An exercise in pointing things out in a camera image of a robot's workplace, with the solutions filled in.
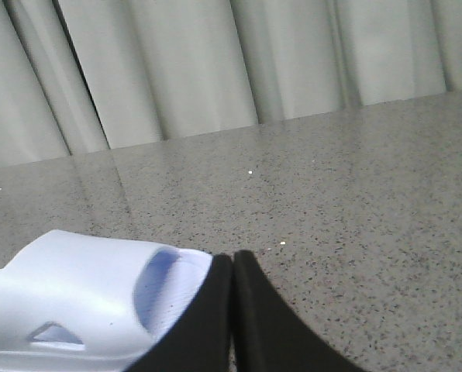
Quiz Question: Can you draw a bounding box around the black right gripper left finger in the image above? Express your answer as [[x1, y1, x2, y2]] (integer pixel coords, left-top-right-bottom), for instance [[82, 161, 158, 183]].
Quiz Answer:
[[127, 254, 232, 372]]

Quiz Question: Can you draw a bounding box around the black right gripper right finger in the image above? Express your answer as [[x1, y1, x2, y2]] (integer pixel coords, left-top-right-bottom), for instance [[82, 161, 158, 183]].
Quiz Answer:
[[233, 250, 362, 371]]

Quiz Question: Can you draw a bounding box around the light blue slipper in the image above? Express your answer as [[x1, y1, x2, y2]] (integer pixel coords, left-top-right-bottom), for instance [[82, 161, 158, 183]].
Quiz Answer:
[[0, 230, 212, 371]]

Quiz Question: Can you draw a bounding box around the pale grey curtain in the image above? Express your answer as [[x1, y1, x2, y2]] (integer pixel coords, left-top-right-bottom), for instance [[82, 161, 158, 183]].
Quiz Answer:
[[0, 1, 462, 167]]

